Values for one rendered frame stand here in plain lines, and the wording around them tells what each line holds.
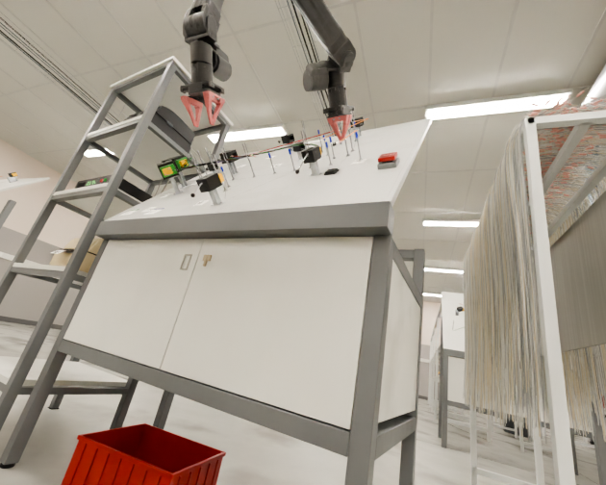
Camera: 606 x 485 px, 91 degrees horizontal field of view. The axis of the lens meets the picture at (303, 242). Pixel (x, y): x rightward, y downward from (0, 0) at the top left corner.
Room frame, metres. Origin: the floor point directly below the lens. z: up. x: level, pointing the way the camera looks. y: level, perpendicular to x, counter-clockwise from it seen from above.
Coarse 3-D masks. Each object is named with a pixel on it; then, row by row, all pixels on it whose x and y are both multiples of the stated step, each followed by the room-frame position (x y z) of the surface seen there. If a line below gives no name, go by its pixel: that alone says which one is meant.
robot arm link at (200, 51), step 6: (192, 42) 0.56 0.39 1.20; (198, 42) 0.56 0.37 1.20; (204, 42) 0.56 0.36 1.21; (192, 48) 0.57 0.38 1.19; (198, 48) 0.56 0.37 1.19; (204, 48) 0.57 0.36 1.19; (210, 48) 0.57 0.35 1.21; (192, 54) 0.57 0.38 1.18; (198, 54) 0.57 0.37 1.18; (204, 54) 0.57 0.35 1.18; (210, 54) 0.58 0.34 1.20; (192, 60) 0.58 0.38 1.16; (198, 60) 0.58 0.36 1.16; (204, 60) 0.58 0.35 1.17; (210, 60) 0.59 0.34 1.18; (216, 60) 0.61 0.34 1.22
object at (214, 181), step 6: (210, 174) 0.87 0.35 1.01; (216, 174) 0.86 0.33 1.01; (198, 180) 0.85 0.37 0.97; (204, 180) 0.84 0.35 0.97; (210, 180) 0.85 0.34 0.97; (216, 180) 0.87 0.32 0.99; (198, 186) 0.85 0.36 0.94; (204, 186) 0.86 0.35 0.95; (210, 186) 0.85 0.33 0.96; (216, 186) 0.88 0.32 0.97; (210, 192) 0.89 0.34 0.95; (216, 192) 0.90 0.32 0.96; (216, 198) 0.91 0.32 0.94; (216, 204) 0.92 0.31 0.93
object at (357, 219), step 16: (288, 208) 0.71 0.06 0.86; (304, 208) 0.68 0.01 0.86; (320, 208) 0.66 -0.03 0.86; (336, 208) 0.63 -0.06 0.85; (352, 208) 0.61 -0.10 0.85; (368, 208) 0.59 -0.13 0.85; (384, 208) 0.57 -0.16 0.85; (112, 224) 1.13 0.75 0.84; (128, 224) 1.07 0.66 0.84; (144, 224) 1.02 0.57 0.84; (160, 224) 0.97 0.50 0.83; (176, 224) 0.93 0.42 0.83; (192, 224) 0.89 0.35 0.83; (208, 224) 0.85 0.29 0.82; (224, 224) 0.81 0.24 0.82; (240, 224) 0.78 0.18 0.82; (256, 224) 0.75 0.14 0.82; (272, 224) 0.72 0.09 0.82; (288, 224) 0.70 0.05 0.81; (304, 224) 0.67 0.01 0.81; (320, 224) 0.65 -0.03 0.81; (336, 224) 0.63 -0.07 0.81; (352, 224) 0.61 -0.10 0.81; (368, 224) 0.59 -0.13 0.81; (384, 224) 0.57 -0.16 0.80
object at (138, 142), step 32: (160, 64) 1.24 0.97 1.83; (128, 96) 1.54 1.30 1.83; (160, 96) 1.22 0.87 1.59; (96, 128) 1.50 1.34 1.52; (128, 128) 1.29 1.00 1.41; (192, 128) 1.72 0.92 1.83; (224, 128) 1.58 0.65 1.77; (128, 160) 1.21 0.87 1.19; (160, 160) 1.58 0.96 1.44; (64, 192) 1.42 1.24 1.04; (96, 192) 1.26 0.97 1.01; (96, 224) 1.21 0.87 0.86; (0, 288) 1.49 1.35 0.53; (64, 288) 1.21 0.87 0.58; (32, 352) 1.21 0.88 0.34; (0, 384) 1.24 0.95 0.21; (32, 384) 1.28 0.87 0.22; (64, 384) 1.38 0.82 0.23; (96, 384) 1.49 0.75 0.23; (128, 384) 1.59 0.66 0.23; (0, 416) 1.21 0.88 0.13
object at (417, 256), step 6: (402, 252) 1.13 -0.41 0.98; (408, 252) 1.11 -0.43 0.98; (414, 252) 1.10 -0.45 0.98; (420, 252) 1.09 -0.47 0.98; (402, 258) 1.13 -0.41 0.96; (408, 258) 1.12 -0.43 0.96; (414, 258) 1.10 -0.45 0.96; (420, 258) 1.09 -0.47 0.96; (414, 264) 1.10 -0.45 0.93; (420, 264) 1.09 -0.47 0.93; (414, 270) 1.10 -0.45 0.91; (420, 270) 1.09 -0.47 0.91; (414, 276) 1.10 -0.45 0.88; (420, 276) 1.09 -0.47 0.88; (420, 282) 1.09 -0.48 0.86; (420, 288) 1.08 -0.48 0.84; (420, 294) 1.08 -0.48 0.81
